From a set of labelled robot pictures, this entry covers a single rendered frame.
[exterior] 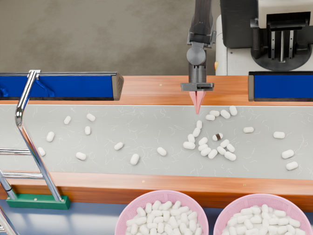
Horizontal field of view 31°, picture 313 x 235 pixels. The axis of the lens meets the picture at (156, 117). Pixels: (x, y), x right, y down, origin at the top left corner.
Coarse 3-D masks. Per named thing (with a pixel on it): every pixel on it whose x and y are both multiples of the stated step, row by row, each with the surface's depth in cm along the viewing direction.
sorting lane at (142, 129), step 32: (0, 128) 196; (32, 128) 194; (64, 128) 192; (96, 128) 190; (128, 128) 188; (160, 128) 186; (192, 128) 184; (224, 128) 182; (256, 128) 180; (288, 128) 178; (0, 160) 187; (32, 160) 185; (64, 160) 183; (96, 160) 181; (128, 160) 179; (160, 160) 178; (192, 160) 176; (224, 160) 174; (256, 160) 172; (288, 160) 171
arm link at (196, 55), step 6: (192, 42) 170; (198, 42) 170; (192, 48) 169; (198, 48) 169; (192, 54) 170; (198, 54) 169; (204, 54) 169; (192, 60) 170; (198, 60) 169; (204, 60) 172
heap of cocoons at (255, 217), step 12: (264, 204) 162; (240, 216) 160; (252, 216) 162; (264, 216) 159; (276, 216) 160; (288, 216) 160; (228, 228) 160; (240, 228) 158; (252, 228) 158; (264, 228) 157; (276, 228) 156; (288, 228) 156
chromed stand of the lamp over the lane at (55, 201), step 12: (36, 72) 156; (24, 96) 150; (24, 108) 148; (24, 132) 150; (36, 156) 158; (0, 168) 168; (0, 180) 170; (48, 180) 167; (12, 192) 176; (12, 204) 180; (24, 204) 179; (36, 204) 178; (48, 204) 177; (60, 204) 176
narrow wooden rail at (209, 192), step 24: (0, 192) 181; (24, 192) 179; (48, 192) 177; (72, 192) 175; (96, 192) 173; (120, 192) 172; (144, 192) 170; (192, 192) 166; (216, 192) 164; (240, 192) 163; (264, 192) 162; (288, 192) 161; (312, 192) 160
